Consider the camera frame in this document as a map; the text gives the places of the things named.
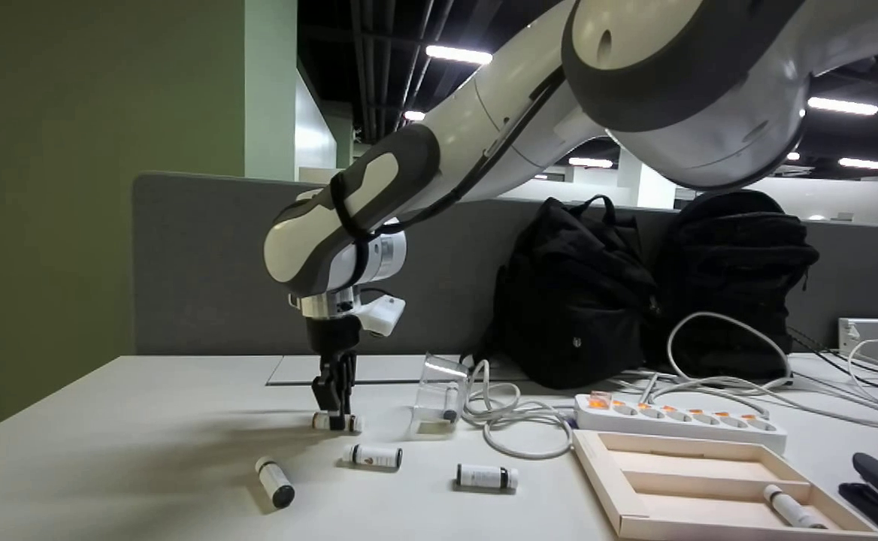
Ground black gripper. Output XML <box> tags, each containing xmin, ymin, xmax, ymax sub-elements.
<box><xmin>300</xmin><ymin>315</ymin><xmax>365</xmax><ymax>434</ymax></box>

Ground clear glass bowl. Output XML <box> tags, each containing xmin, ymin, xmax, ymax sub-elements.
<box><xmin>410</xmin><ymin>351</ymin><xmax>469</xmax><ymax>444</ymax></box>

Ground white bottle with white cap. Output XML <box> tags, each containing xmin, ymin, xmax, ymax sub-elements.
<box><xmin>761</xmin><ymin>481</ymin><xmax>830</xmax><ymax>533</ymax></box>

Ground grey cylinder piece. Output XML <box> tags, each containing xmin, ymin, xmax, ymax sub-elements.
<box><xmin>252</xmin><ymin>455</ymin><xmax>297</xmax><ymax>511</ymax></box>

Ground grey desk partition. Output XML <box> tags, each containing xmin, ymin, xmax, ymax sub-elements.
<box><xmin>131</xmin><ymin>173</ymin><xmax>878</xmax><ymax>356</ymax></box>

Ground wooden divided tray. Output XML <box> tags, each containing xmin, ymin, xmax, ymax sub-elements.
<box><xmin>567</xmin><ymin>429</ymin><xmax>878</xmax><ymax>541</ymax></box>

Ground white power strip orange switches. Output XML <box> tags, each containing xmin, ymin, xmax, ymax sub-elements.
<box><xmin>571</xmin><ymin>391</ymin><xmax>790</xmax><ymax>455</ymax></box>

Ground large black backpack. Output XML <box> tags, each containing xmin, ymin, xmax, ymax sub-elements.
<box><xmin>645</xmin><ymin>188</ymin><xmax>822</xmax><ymax>383</ymax></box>

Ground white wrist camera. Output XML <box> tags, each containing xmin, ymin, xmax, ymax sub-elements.
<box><xmin>352</xmin><ymin>293</ymin><xmax>410</xmax><ymax>340</ymax></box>

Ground thin white cable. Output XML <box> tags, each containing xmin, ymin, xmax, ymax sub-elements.
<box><xmin>457</xmin><ymin>358</ymin><xmax>576</xmax><ymax>464</ymax></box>

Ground black backpack with handle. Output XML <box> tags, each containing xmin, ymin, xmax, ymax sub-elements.
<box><xmin>478</xmin><ymin>194</ymin><xmax>662</xmax><ymax>391</ymax></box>

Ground thick white power cable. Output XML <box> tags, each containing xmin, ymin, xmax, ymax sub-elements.
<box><xmin>606</xmin><ymin>309</ymin><xmax>878</xmax><ymax>434</ymax></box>

